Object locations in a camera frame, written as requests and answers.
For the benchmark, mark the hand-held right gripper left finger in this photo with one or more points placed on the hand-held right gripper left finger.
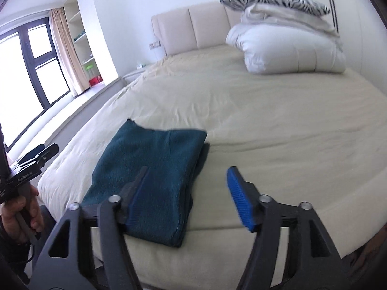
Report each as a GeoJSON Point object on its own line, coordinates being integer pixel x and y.
{"type": "Point", "coordinates": [137, 205]}

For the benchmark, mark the grey window seat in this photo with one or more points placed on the grey window seat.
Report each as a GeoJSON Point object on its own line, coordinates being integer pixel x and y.
{"type": "Point", "coordinates": [75, 105]}

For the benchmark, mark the cream padded headboard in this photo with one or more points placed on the cream padded headboard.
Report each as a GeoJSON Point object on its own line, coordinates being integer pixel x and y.
{"type": "Point", "coordinates": [181, 30]}

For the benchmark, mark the zebra striped pillow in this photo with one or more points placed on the zebra striped pillow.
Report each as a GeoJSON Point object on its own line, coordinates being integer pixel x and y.
{"type": "Point", "coordinates": [242, 1]}

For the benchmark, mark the teal sweater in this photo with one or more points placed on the teal sweater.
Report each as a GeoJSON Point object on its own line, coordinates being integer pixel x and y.
{"type": "Point", "coordinates": [157, 163]}

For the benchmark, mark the wall socket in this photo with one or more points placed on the wall socket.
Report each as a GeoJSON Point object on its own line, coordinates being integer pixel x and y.
{"type": "Point", "coordinates": [154, 45]}

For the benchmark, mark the cream folded blanket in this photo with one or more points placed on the cream folded blanket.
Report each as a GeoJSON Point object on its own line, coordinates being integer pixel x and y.
{"type": "Point", "coordinates": [278, 16]}

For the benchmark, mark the dark wall strip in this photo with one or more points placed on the dark wall strip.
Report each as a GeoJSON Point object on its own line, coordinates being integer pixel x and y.
{"type": "Point", "coordinates": [331, 3]}

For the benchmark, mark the white nightstand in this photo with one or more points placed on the white nightstand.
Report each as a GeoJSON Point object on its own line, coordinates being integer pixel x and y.
{"type": "Point", "coordinates": [133, 74]}

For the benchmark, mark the white wall shelf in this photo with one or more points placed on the white wall shelf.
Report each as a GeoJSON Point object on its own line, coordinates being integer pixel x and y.
{"type": "Point", "coordinates": [80, 27]}

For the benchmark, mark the person's left hand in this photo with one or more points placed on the person's left hand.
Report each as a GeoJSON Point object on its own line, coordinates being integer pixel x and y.
{"type": "Point", "coordinates": [12, 217]}

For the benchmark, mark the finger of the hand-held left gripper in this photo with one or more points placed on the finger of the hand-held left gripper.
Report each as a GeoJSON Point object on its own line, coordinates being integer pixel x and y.
{"type": "Point", "coordinates": [39, 160]}
{"type": "Point", "coordinates": [31, 154]}

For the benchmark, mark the beige curtain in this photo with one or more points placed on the beige curtain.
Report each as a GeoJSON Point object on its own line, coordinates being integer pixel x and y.
{"type": "Point", "coordinates": [66, 54]}

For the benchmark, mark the white pillow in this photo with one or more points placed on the white pillow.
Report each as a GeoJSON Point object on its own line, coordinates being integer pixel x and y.
{"type": "Point", "coordinates": [287, 54]}

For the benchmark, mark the person's left forearm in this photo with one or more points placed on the person's left forearm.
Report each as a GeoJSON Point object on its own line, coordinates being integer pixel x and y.
{"type": "Point", "coordinates": [9, 256]}

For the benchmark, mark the green container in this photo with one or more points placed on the green container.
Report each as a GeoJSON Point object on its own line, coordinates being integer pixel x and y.
{"type": "Point", "coordinates": [89, 65]}

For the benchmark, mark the bed with beige sheet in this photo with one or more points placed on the bed with beige sheet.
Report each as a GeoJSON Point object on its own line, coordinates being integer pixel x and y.
{"type": "Point", "coordinates": [272, 120]}

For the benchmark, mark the red box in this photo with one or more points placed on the red box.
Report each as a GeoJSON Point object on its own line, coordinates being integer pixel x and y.
{"type": "Point", "coordinates": [94, 81]}

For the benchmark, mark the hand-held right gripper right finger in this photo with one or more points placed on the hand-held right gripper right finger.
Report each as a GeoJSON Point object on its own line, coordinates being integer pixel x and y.
{"type": "Point", "coordinates": [242, 201]}

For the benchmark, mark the black framed window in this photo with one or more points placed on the black framed window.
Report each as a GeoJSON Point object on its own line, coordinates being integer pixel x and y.
{"type": "Point", "coordinates": [30, 66]}

